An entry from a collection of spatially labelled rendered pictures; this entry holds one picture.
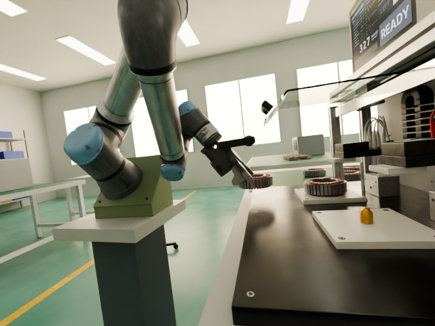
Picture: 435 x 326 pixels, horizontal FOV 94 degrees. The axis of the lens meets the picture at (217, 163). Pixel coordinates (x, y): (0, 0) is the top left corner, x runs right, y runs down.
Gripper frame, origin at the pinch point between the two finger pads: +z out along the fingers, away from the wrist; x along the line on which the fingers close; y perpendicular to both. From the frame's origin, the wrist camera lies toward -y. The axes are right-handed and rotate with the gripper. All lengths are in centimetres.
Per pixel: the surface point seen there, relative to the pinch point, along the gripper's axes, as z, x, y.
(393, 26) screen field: -8.6, 14.1, -46.0
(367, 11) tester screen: -16, 4, -51
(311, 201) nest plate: 12.0, 9.6, -8.5
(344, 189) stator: 15.7, 6.4, -17.3
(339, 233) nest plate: 11.4, 30.7, -8.4
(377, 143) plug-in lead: 13.2, 1.1, -32.9
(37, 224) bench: -127, -150, 285
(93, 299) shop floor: -3, -47, 146
